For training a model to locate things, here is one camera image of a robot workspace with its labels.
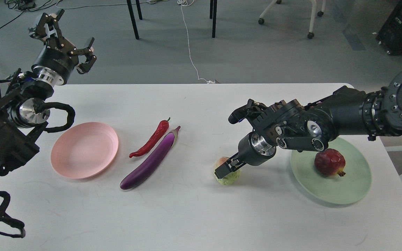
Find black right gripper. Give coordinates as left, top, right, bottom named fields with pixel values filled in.
left=215, top=132, right=276, bottom=178

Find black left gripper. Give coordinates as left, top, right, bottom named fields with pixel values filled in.
left=29, top=9, right=97, bottom=86

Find green pink custard apple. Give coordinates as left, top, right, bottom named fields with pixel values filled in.
left=213, top=156, right=241, bottom=185

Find purple eggplant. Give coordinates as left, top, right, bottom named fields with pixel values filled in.
left=120, top=126, right=181, bottom=190

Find red pomegranate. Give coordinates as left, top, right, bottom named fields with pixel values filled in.
left=314, top=148, right=346, bottom=177

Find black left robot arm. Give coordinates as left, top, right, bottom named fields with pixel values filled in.
left=0, top=9, right=96, bottom=238

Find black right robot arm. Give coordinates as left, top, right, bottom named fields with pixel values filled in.
left=214, top=72, right=402, bottom=178

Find black table leg left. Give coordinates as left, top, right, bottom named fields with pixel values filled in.
left=126, top=0, right=143, bottom=40

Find black table leg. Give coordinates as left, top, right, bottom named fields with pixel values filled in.
left=126, top=0, right=143, bottom=40
left=209, top=0, right=218, bottom=38

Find red chili pepper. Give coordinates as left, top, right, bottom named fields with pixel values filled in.
left=129, top=117, right=171, bottom=158

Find pink plate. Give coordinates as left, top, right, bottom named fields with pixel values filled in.
left=50, top=122, right=119, bottom=179

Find green plate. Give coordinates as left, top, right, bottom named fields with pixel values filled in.
left=290, top=138, right=372, bottom=205

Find black table leg right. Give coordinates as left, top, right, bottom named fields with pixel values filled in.
left=209, top=0, right=218, bottom=38

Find white wheeled chair base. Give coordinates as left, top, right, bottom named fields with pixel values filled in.
left=258, top=0, right=327, bottom=39

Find black floor cables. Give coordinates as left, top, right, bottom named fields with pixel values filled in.
left=0, top=0, right=149, bottom=40

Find white floor cable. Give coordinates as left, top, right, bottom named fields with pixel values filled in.
left=177, top=0, right=220, bottom=84

